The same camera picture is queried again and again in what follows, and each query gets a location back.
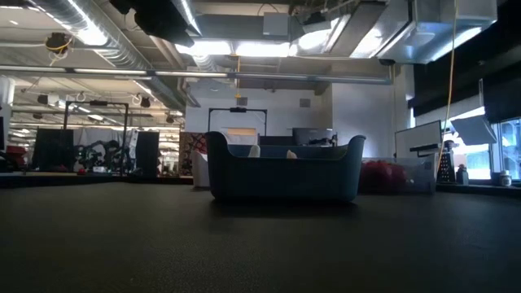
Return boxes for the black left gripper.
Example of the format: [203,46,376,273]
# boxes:
[134,0,196,48]

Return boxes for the long ceiling light bar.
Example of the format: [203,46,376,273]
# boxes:
[0,64,392,85]

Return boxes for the red patterned panel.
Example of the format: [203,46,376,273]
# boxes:
[178,131,208,177]

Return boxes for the black panel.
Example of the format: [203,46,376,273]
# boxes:
[134,130,160,177]
[32,128,75,172]

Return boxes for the background black robot arms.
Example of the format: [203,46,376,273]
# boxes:
[74,139,135,174]

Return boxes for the black monitor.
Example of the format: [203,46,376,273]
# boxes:
[291,127,339,147]

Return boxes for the blue plastic basket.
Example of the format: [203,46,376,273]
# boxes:
[204,130,367,203]

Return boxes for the white board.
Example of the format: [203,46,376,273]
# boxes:
[393,120,444,159]

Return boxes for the clear grey plastic basket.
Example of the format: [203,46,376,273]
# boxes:
[359,156,437,195]

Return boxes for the black box grater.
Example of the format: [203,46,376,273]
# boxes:
[436,140,458,184]

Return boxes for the small dark bottle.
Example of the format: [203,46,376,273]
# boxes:
[456,164,471,186]

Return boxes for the spiral silver ventilation duct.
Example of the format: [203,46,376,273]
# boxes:
[30,0,192,111]

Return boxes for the yellow cable reel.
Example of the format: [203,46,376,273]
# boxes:
[44,31,73,56]

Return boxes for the rectangular silver air duct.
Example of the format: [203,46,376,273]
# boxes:
[291,0,498,65]

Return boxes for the yellow hanging cable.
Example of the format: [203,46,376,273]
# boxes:
[436,0,460,174]

